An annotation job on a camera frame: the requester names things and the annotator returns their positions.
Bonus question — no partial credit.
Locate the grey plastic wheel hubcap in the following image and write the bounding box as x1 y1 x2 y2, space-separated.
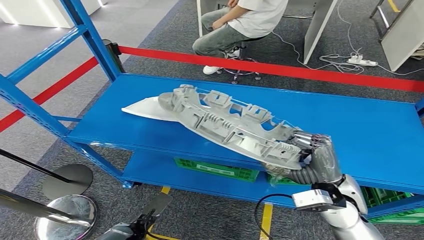
158 84 304 171

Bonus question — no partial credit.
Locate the red barrier belt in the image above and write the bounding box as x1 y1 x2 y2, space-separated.
118 45 424 94
0 56 100 134

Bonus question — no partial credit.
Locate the grey metal frame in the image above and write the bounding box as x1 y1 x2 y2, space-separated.
369 0 415 42

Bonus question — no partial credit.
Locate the black stanchion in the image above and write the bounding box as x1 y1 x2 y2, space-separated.
0 148 94 201

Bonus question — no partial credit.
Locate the black stool with chrome base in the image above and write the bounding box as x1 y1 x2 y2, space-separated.
216 34 270 85

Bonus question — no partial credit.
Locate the white curved plastic part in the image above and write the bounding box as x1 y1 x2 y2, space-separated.
121 96 181 123

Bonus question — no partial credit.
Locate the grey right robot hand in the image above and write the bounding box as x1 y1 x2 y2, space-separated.
263 130 343 185

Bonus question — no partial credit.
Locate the green plastic crate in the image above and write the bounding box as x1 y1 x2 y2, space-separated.
361 186 413 208
367 207 424 225
266 173 301 186

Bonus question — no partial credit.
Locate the white power cable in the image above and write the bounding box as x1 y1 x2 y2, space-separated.
336 0 364 58
375 62 424 76
271 31 352 72

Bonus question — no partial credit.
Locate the yellow floor tape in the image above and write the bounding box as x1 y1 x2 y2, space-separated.
145 186 181 240
259 203 274 240

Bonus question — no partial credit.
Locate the white board panel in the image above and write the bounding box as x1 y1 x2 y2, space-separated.
380 0 424 72

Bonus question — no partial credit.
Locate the black barrier post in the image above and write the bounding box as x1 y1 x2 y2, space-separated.
101 39 126 74

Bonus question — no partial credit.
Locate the green crate with white label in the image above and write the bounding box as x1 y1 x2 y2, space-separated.
174 157 260 184

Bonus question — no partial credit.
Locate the person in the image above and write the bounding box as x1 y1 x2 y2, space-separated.
192 0 289 75

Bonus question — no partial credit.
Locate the blue metal shelf rack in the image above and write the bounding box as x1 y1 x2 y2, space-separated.
0 0 424 220

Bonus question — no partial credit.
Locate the beige cardboard stack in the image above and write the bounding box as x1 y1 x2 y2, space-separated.
410 43 424 61

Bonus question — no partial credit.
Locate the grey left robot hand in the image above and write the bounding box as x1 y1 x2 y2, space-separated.
131 192 173 237

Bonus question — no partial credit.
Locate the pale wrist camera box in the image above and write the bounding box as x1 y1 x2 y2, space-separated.
292 188 335 212

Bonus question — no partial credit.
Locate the white power strip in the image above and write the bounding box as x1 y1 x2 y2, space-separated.
347 54 379 67

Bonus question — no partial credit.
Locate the chrome stanchion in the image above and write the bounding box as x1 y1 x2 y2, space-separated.
0 188 98 240

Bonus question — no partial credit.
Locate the black cable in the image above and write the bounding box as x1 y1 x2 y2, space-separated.
254 193 294 240

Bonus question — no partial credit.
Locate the white display counter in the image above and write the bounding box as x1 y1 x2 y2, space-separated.
0 0 109 29

